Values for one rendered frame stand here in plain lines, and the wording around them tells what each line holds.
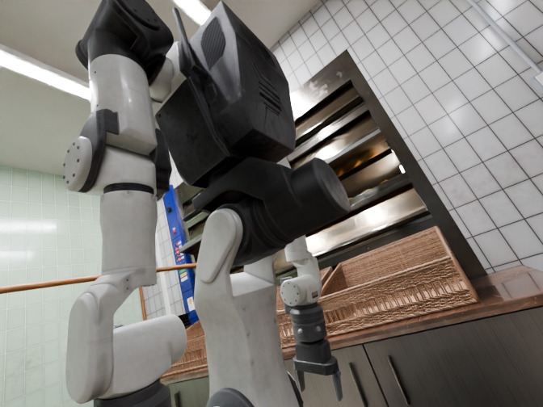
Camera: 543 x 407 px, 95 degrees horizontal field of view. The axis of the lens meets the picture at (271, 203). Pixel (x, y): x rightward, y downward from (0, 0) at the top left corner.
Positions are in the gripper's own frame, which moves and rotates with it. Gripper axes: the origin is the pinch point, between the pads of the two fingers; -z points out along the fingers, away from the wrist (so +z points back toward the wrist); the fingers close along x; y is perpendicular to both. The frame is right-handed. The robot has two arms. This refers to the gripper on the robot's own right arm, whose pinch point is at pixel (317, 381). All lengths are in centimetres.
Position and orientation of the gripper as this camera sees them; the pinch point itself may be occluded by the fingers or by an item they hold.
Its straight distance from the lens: 79.6
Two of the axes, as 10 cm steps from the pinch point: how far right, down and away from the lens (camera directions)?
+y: -6.1, -0.7, -7.9
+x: -7.8, 2.4, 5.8
